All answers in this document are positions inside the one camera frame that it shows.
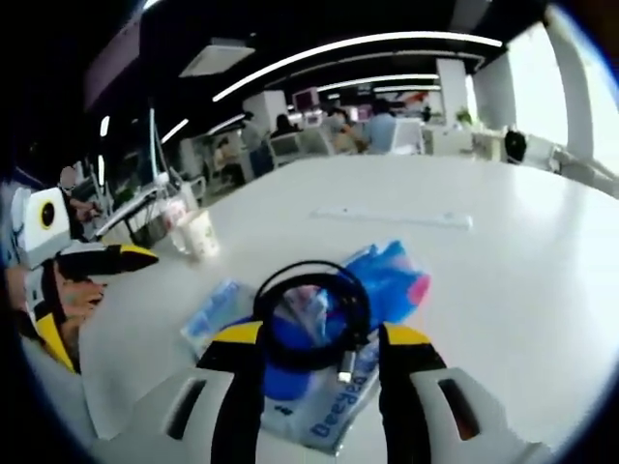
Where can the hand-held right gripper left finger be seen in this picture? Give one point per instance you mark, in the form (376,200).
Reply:
(164,415)

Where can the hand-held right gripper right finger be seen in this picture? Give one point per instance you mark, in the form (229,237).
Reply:
(474,420)

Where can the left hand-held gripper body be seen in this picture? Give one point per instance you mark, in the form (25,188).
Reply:
(36,241)

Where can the clear plastic water bottle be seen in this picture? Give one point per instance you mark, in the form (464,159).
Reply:
(175,217)

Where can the white paper cup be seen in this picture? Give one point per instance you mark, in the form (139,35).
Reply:
(203,237)

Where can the clear bag with blue item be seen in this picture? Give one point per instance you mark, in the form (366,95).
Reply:
(319,415)

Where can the blue tissue packet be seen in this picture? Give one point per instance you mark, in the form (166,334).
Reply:
(392,280)

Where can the person's left hand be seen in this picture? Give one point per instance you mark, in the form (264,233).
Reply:
(84,296)

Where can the white table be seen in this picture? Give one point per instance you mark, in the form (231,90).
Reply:
(483,299)

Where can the black office chair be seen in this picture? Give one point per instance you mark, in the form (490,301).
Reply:
(515,145)

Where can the green potted plant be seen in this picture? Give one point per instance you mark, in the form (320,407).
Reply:
(464,117)

